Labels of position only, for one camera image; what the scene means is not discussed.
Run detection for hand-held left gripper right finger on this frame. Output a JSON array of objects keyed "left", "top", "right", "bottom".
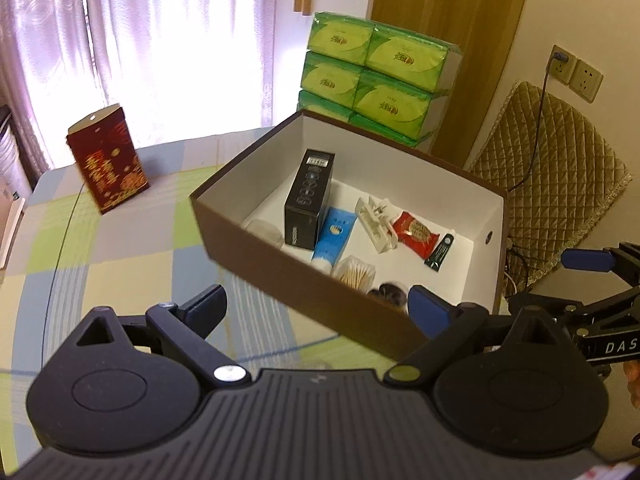
[{"left": 384, "top": 284, "right": 577, "bottom": 389}]

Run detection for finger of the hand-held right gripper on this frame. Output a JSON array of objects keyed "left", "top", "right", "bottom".
[
  {"left": 506, "top": 287, "right": 640, "bottom": 341},
  {"left": 559, "top": 241, "right": 640, "bottom": 287}
]

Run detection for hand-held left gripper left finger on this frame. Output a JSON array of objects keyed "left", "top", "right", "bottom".
[{"left": 72, "top": 284, "right": 253, "bottom": 389}]

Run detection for dark round hair ties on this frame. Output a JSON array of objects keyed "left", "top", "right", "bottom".
[{"left": 367, "top": 283, "right": 408, "bottom": 313}]

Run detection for dark green tube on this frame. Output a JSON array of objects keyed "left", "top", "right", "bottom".
[{"left": 423, "top": 232, "right": 456, "bottom": 272}]

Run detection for brown cardboard storage box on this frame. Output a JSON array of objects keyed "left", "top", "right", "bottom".
[{"left": 190, "top": 109, "right": 510, "bottom": 362}]

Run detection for red snack packet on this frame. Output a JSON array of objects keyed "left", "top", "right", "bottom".
[{"left": 390, "top": 211, "right": 441, "bottom": 261}]

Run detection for cotton swab box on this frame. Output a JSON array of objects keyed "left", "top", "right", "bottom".
[{"left": 331, "top": 255, "right": 377, "bottom": 292}]

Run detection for clear plastic bag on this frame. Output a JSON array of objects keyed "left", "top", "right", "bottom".
[{"left": 247, "top": 218, "right": 284, "bottom": 247}]

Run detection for white plug adapter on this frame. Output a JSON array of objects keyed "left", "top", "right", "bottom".
[{"left": 355, "top": 198, "right": 399, "bottom": 254}]

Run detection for blue white tube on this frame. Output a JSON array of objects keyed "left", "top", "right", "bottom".
[{"left": 310, "top": 207, "right": 357, "bottom": 275}]

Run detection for black product box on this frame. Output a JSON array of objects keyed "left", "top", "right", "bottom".
[{"left": 283, "top": 148, "right": 335, "bottom": 251}]

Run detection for checked cloth desktop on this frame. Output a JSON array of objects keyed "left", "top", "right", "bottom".
[{"left": 0, "top": 127, "right": 432, "bottom": 466}]

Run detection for person's right hand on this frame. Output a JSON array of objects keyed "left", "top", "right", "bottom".
[{"left": 622, "top": 360, "right": 640, "bottom": 397}]

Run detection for chair with quilted cover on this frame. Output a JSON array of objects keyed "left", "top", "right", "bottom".
[{"left": 465, "top": 80, "right": 632, "bottom": 295}]

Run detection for red gold gift box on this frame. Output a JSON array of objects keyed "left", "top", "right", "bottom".
[{"left": 66, "top": 103, "right": 151, "bottom": 216}]

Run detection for stack of cardboard boxes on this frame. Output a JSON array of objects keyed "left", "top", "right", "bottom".
[{"left": 0, "top": 104, "right": 27, "bottom": 270}]

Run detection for stack of green tissue packs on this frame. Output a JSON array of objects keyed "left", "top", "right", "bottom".
[{"left": 298, "top": 11, "right": 462, "bottom": 149}]

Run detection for sheer pink curtain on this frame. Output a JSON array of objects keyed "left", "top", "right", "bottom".
[{"left": 0, "top": 0, "right": 301, "bottom": 173}]

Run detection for wooden door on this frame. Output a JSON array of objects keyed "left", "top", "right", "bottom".
[{"left": 369, "top": 0, "right": 534, "bottom": 170}]

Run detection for black power cable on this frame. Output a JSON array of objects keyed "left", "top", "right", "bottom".
[{"left": 507, "top": 55, "right": 563, "bottom": 192}]

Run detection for beige wall socket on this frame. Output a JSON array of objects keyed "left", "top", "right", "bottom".
[{"left": 571, "top": 57, "right": 604, "bottom": 102}]

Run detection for wall socket with plug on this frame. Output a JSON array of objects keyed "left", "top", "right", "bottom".
[{"left": 548, "top": 44, "right": 577, "bottom": 84}]

